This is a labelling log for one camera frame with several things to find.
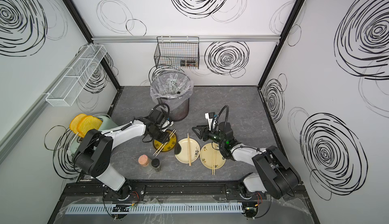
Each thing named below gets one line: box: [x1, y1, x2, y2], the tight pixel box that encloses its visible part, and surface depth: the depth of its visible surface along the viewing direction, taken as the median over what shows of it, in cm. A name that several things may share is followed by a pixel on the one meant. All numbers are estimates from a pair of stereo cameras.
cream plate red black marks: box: [199, 142, 226, 170], surface depth 85 cm
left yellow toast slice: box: [69, 113, 88, 134], surface depth 75 cm
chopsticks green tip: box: [186, 132, 192, 167], surface depth 87 cm
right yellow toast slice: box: [76, 115, 103, 139], surface depth 77 cm
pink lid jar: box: [138, 154, 150, 168], surface depth 76 cm
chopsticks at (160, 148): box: [152, 128, 177, 158], surface depth 88 cm
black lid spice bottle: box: [151, 158, 162, 172], surface depth 76 cm
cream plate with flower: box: [175, 137, 201, 164], surface depth 88 cm
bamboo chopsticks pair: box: [211, 142, 216, 176], surface depth 82 cm
